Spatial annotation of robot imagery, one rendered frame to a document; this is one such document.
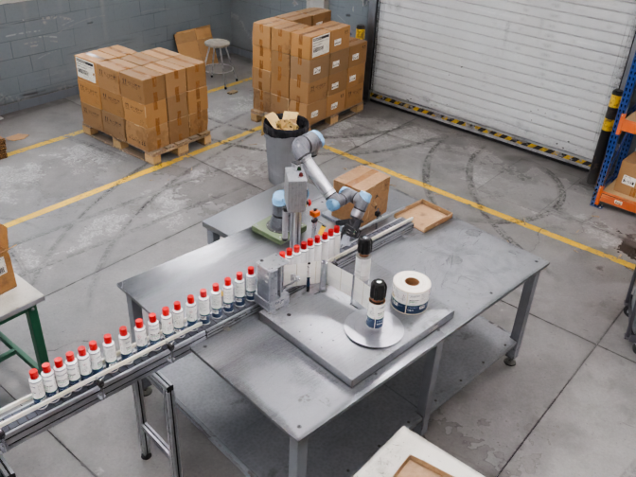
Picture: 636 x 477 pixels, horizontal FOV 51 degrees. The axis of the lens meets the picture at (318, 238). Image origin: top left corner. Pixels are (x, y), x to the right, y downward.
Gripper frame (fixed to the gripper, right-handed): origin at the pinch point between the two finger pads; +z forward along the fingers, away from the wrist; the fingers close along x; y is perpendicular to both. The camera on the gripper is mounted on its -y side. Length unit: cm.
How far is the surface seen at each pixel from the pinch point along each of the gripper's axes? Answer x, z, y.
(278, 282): -57, 22, 14
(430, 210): 84, -37, -2
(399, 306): -13, 9, 60
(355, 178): 29, -38, -31
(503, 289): 50, -17, 82
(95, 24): 132, -62, -566
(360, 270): -16.0, 2.9, 30.1
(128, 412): -59, 142, -51
